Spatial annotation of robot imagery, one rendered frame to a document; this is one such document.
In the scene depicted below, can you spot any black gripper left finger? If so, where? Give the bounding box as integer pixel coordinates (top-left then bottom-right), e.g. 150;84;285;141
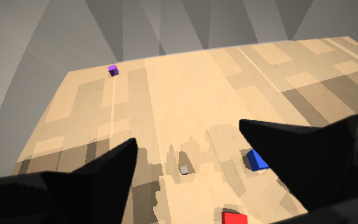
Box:
0;138;138;224

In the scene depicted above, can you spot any blue block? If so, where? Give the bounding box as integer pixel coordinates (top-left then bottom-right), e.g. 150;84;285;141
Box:
246;149;270;172

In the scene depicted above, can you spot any small purple block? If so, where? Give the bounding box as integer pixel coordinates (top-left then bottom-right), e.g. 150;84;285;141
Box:
108;64;119;77

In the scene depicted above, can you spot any red block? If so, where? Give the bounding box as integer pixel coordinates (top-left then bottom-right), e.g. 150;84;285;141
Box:
222;211;248;224

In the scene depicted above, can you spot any white cube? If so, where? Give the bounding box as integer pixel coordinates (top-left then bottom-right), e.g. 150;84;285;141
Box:
181;165;189;175

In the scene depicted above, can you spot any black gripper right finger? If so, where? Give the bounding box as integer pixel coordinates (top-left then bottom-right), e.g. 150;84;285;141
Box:
239;114;358;212

